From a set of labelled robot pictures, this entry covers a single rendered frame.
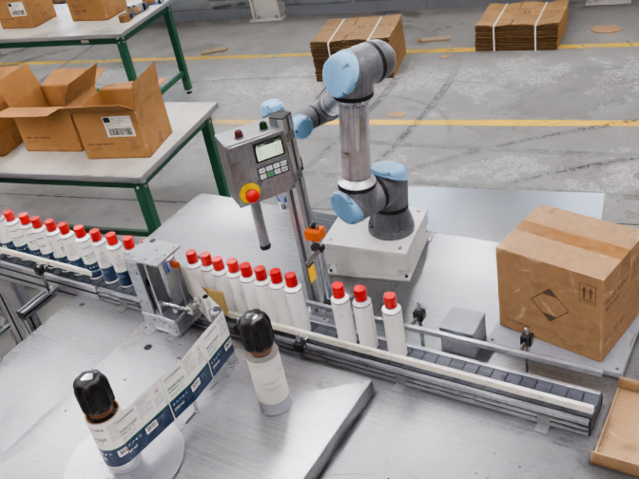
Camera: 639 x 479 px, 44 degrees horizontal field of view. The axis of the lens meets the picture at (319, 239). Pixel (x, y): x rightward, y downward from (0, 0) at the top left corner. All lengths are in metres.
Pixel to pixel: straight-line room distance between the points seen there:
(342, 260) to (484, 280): 0.45
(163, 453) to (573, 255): 1.15
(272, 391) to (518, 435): 0.61
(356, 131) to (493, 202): 0.79
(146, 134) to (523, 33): 3.48
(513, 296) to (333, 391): 0.55
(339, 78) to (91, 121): 1.92
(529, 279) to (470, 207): 0.77
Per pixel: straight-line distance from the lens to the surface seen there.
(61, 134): 4.11
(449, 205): 2.85
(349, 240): 2.51
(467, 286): 2.46
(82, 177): 3.84
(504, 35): 6.40
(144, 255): 2.33
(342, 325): 2.16
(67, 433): 2.26
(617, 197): 4.46
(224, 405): 2.14
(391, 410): 2.09
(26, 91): 4.32
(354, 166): 2.29
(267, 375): 1.98
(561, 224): 2.19
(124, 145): 3.84
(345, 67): 2.13
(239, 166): 2.07
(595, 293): 2.03
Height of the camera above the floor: 2.33
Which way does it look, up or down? 33 degrees down
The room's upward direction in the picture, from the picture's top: 11 degrees counter-clockwise
